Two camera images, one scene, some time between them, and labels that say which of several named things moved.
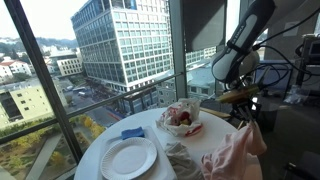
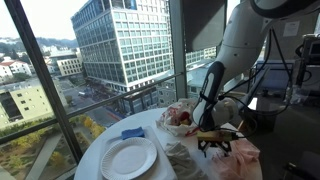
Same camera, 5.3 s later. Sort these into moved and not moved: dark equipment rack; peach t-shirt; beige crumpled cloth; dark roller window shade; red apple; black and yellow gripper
Moved: black and yellow gripper; peach t-shirt
Not moved: red apple; dark equipment rack; beige crumpled cloth; dark roller window shade
